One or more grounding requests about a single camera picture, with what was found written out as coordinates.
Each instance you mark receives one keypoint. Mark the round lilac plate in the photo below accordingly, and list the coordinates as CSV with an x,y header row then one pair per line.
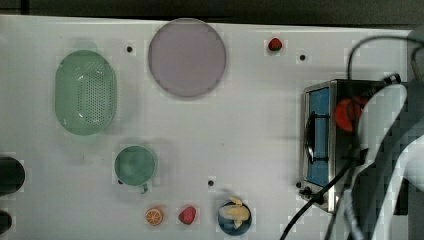
x,y
187,57

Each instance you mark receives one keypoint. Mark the toy orange half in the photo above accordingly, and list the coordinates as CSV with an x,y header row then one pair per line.
x,y
154,216

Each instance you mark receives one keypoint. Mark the red toy strawberry near bowl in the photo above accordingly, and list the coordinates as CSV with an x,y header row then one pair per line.
x,y
187,215

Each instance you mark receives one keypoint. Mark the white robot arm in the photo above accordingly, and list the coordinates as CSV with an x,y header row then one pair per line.
x,y
391,135

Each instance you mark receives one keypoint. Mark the green oval colander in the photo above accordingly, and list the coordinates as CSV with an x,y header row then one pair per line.
x,y
85,93

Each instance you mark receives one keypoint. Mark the green mug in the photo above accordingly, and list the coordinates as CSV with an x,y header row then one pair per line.
x,y
135,166

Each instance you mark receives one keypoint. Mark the blue bowl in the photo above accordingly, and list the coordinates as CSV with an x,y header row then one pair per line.
x,y
227,226

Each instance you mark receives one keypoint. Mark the red toy strawberry far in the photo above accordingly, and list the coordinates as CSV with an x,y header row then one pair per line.
x,y
275,45

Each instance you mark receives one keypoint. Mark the yellow toy banana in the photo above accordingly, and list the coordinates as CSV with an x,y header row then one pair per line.
x,y
236,212

